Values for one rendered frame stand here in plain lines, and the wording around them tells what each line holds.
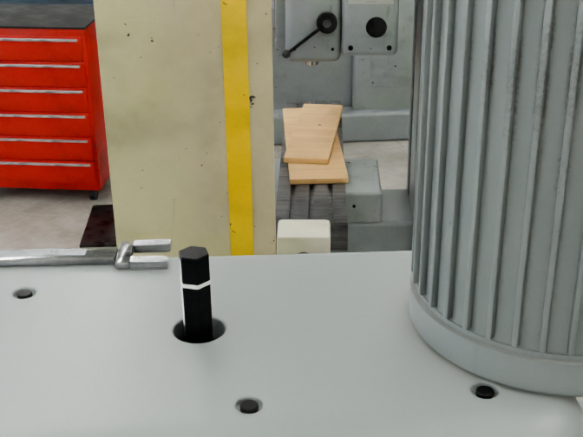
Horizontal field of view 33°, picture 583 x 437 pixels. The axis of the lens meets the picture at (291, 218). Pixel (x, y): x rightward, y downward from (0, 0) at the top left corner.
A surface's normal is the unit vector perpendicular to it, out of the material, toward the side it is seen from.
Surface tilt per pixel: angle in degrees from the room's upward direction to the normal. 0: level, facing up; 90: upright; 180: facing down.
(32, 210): 0
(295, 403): 0
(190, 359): 0
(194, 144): 90
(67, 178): 90
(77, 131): 90
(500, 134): 90
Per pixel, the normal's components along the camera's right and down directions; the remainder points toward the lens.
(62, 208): -0.01, -0.90
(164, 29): 0.04, 0.43
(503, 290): -0.56, 0.36
